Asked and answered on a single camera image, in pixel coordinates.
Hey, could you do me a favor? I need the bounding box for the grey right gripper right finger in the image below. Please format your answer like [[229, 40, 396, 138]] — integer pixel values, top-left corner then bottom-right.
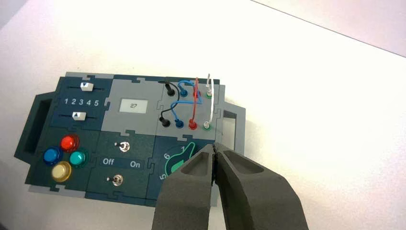
[[213, 143, 310, 230]]

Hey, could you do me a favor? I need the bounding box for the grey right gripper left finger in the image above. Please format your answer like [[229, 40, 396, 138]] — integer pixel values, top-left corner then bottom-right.
[[151, 144, 216, 230]]

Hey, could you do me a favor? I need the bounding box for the green rotary knob with pointer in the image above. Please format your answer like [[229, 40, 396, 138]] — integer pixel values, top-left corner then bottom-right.
[[164, 142, 196, 175]]

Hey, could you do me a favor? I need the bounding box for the dark teal grey control box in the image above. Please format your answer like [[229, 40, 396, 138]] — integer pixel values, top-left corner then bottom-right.
[[13, 71, 247, 207]]

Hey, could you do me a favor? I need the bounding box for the small grey lcd display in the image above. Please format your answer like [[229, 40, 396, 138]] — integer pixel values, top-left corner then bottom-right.
[[120, 99, 149, 114]]

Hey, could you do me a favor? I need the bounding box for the teal round push button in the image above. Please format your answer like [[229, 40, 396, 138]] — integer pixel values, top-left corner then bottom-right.
[[68, 149, 89, 167]]

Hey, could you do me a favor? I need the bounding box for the yellow round push button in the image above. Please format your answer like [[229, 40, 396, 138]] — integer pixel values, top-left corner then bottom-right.
[[51, 161, 72, 183]]

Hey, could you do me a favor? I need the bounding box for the red round push button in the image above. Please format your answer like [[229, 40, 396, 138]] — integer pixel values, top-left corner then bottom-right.
[[60, 134, 80, 153]]

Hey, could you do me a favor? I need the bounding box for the blue round push button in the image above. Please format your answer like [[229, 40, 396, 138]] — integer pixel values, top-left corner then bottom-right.
[[43, 146, 63, 166]]

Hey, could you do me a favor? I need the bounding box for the metal toggle switch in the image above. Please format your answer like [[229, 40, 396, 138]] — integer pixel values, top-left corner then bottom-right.
[[114, 141, 131, 153], [107, 174, 124, 187]]

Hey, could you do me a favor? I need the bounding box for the red patch cable with plugs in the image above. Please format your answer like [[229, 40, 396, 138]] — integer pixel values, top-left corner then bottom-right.
[[188, 77, 202, 131]]

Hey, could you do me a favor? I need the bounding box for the blue patch cable with plugs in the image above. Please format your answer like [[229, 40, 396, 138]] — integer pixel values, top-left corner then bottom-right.
[[171, 80, 204, 129]]

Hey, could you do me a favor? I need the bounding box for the black patch cable with plugs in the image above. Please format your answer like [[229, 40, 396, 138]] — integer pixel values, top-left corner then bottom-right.
[[158, 81, 180, 128]]

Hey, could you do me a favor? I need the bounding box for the white patch cable with plugs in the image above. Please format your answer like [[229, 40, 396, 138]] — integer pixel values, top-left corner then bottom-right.
[[203, 73, 215, 131]]

